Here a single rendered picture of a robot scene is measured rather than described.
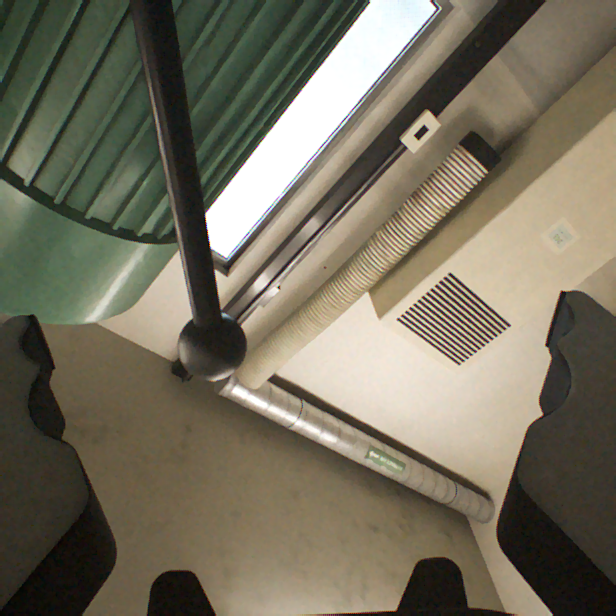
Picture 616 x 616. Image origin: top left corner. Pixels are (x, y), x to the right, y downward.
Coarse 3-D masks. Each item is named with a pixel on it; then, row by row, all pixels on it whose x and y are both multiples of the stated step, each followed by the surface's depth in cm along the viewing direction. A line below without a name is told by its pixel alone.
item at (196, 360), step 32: (160, 0) 15; (160, 32) 15; (160, 64) 16; (160, 96) 16; (160, 128) 17; (192, 160) 18; (192, 192) 18; (192, 224) 19; (192, 256) 19; (192, 288) 20; (192, 320) 22; (224, 320) 22; (192, 352) 21; (224, 352) 21
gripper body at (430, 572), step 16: (432, 560) 5; (448, 560) 5; (160, 576) 5; (176, 576) 5; (192, 576) 5; (416, 576) 5; (432, 576) 5; (448, 576) 5; (160, 592) 5; (176, 592) 5; (192, 592) 5; (416, 592) 5; (432, 592) 5; (448, 592) 5; (464, 592) 5; (160, 608) 5; (176, 608) 5; (192, 608) 5; (208, 608) 5; (400, 608) 5; (416, 608) 5; (432, 608) 5; (448, 608) 5; (464, 608) 5; (480, 608) 5
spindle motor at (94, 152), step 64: (0, 0) 20; (64, 0) 20; (128, 0) 19; (192, 0) 20; (256, 0) 21; (320, 0) 22; (0, 64) 22; (64, 64) 21; (128, 64) 21; (192, 64) 22; (256, 64) 23; (320, 64) 28; (0, 128) 23; (64, 128) 22; (128, 128) 23; (192, 128) 24; (256, 128) 27; (0, 192) 24; (64, 192) 24; (128, 192) 25; (0, 256) 26; (64, 256) 26; (128, 256) 28; (64, 320) 30
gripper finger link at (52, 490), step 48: (0, 336) 10; (0, 384) 8; (48, 384) 9; (0, 432) 7; (48, 432) 9; (0, 480) 7; (48, 480) 7; (0, 528) 6; (48, 528) 6; (96, 528) 6; (0, 576) 5; (48, 576) 6; (96, 576) 7
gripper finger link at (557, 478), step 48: (576, 336) 9; (576, 384) 8; (528, 432) 7; (576, 432) 7; (528, 480) 6; (576, 480) 6; (528, 528) 6; (576, 528) 6; (528, 576) 7; (576, 576) 6
